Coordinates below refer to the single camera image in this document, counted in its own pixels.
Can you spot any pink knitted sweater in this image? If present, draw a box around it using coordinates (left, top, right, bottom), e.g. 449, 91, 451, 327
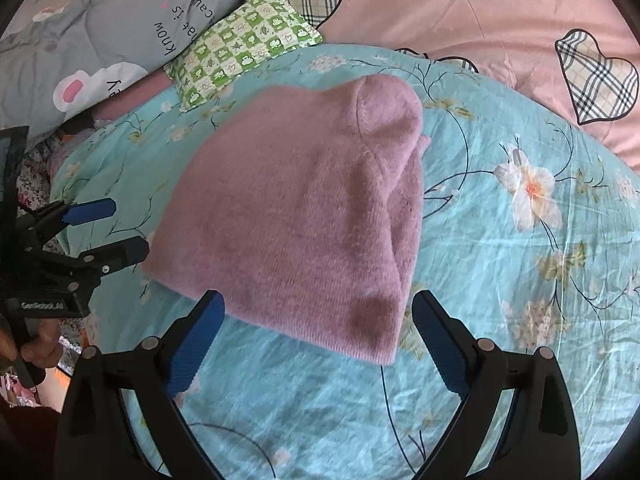
143, 74, 428, 365

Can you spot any person's left hand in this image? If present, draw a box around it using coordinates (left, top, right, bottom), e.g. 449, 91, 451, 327
0, 318, 63, 368

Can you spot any teal floral bed sheet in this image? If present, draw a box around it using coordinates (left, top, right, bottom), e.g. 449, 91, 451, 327
51, 44, 639, 479

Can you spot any dark pink folded cloth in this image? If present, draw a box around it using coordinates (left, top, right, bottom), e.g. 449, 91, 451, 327
91, 68, 172, 122

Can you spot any green white checkered pillow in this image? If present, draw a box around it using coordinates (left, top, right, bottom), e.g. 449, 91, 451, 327
165, 0, 323, 112

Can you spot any pink quilt with plaid hearts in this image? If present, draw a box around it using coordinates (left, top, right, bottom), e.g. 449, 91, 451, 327
286, 0, 639, 168

